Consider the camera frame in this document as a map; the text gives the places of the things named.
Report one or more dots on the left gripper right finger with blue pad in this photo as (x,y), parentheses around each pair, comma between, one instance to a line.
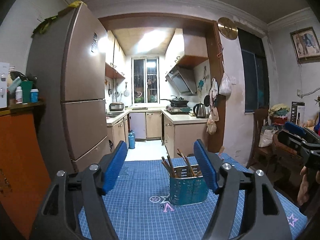
(209,164)

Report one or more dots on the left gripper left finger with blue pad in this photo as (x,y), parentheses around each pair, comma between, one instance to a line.
(111,165)

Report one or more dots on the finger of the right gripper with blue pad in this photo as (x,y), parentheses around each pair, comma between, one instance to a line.
(294,129)

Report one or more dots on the wooden chopstick green end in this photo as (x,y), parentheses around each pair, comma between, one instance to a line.
(187,162)

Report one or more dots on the dark wooden chopstick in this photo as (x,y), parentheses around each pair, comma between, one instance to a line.
(171,166)

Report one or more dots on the beige kitchen base cabinets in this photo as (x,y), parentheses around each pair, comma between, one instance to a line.
(154,128)

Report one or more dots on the kitchen window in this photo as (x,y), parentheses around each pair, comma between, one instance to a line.
(145,80)

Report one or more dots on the person's right hand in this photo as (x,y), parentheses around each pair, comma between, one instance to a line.
(303,195)

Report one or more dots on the black cardboard box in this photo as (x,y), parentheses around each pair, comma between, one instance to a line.
(297,113)

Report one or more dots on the blue perforated utensil holder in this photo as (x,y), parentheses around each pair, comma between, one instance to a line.
(185,189)

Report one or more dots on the blue water bottle on floor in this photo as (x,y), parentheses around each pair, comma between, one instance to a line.
(131,137)

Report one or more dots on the wooden chopstick long diagonal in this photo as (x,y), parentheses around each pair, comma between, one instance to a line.
(168,167)

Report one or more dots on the dark wooden chair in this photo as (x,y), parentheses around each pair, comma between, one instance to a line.
(259,155)

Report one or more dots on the steel electric kettle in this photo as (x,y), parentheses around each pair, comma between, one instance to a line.
(199,110)

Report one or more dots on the toaster oven on counter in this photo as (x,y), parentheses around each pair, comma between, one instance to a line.
(116,106)

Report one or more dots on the black wok on stove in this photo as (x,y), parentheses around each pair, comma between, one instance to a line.
(177,102)

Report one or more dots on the white plastic bag hanging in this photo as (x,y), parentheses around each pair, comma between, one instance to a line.
(225,86)

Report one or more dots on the steel range hood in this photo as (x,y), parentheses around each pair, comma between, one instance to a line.
(183,79)

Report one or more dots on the orange wooden cabinet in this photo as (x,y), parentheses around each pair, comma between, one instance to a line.
(24,177)

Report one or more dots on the grey three-door refrigerator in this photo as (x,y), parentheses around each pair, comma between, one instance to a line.
(70,71)

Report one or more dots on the green container on cabinet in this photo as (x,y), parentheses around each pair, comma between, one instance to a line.
(26,89)

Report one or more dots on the white pill bottle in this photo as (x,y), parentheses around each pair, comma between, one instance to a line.
(19,95)

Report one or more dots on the dark wall window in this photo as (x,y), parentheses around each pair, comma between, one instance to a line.
(257,93)

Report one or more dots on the framed wall picture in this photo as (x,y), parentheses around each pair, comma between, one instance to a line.
(306,45)

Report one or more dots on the round brass wall clock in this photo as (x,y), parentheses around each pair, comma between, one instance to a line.
(227,28)

